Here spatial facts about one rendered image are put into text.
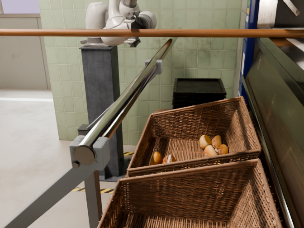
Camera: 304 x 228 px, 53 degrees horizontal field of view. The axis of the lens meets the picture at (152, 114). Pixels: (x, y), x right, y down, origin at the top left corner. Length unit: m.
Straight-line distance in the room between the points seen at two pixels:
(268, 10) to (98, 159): 1.26
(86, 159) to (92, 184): 0.66
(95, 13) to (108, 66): 0.34
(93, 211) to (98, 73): 1.17
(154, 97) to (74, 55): 0.77
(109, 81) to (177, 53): 0.67
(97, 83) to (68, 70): 0.70
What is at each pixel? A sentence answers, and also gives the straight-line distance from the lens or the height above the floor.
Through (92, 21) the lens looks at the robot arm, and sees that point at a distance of 2.06.
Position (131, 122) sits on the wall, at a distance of 2.74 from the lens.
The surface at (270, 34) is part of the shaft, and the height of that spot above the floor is 1.19.
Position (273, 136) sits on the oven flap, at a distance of 0.93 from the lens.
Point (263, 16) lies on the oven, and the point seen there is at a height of 1.23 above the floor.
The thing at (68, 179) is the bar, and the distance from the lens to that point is 0.45.
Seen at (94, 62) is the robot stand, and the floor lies 0.90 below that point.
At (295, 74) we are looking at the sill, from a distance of 0.83.
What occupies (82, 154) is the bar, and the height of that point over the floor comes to 1.16.
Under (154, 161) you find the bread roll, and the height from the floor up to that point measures 0.64.
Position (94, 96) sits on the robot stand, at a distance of 2.15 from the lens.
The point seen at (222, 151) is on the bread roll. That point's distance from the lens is 1.46.
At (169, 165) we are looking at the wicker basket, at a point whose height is 0.76.
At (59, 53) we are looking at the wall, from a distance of 2.78.
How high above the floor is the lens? 1.36
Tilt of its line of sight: 23 degrees down
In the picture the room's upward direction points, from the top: 1 degrees counter-clockwise
